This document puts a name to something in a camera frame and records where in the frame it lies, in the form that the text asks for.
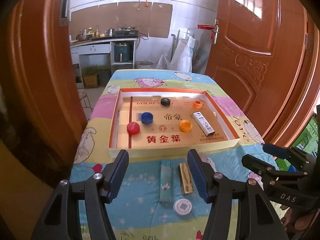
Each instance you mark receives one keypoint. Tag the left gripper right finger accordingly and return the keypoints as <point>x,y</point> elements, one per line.
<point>257,218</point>

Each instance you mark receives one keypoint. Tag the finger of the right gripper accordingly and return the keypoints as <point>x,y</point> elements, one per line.
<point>276,151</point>

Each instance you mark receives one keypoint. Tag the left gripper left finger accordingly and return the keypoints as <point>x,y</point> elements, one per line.
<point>60,218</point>

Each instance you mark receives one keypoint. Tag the gold rectangular lighter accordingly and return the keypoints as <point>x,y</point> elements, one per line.
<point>186,180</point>

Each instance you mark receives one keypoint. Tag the white QR code cap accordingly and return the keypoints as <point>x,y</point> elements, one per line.
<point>182,207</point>

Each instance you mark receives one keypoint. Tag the teal floral lighter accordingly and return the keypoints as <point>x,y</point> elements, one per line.
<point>165,181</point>

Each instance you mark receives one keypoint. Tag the white hello kitty lighter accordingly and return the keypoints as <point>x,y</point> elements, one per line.
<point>203,123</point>

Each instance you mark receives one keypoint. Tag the large orange bottle cap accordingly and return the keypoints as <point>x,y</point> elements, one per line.
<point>185,125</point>

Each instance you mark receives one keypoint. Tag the small orange bottle cap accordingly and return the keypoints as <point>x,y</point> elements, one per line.
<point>197,104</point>

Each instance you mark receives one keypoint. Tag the blue bottle cap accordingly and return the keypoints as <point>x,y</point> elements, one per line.
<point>146,118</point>

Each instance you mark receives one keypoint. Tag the black bottle cap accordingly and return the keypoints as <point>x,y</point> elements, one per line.
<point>165,101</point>

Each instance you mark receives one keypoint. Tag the red bottle cap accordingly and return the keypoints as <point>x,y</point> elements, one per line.
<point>133,128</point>

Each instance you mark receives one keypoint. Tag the right hand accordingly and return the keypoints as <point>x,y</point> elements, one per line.
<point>301,223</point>

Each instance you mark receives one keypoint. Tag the cartoon sheep tablecloth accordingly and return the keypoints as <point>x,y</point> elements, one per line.
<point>137,213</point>

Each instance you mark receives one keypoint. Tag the open wooden door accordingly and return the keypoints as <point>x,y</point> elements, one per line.
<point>266,58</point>

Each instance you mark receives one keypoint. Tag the left wooden door panel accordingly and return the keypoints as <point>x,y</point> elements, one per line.
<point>44,121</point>

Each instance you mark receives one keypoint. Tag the orange rimmed cardboard tray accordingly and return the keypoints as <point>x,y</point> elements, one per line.
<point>163,138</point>

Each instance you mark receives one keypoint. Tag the metal stool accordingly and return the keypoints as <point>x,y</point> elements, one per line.
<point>85,103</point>

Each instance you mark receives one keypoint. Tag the white plastic sack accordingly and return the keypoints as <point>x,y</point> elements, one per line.
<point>183,55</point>

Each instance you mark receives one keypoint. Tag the potted green plant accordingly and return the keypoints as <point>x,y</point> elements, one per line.
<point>90,76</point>

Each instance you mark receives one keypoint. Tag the white kitchen counter cabinet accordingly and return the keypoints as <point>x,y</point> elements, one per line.
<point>101,53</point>

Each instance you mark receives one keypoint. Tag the green air fryer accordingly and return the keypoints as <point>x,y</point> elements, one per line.
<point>122,52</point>

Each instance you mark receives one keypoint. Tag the black gas stove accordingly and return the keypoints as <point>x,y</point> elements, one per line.
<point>126,32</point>

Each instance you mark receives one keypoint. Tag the cardboard wall sheet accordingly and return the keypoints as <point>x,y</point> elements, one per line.
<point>153,20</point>

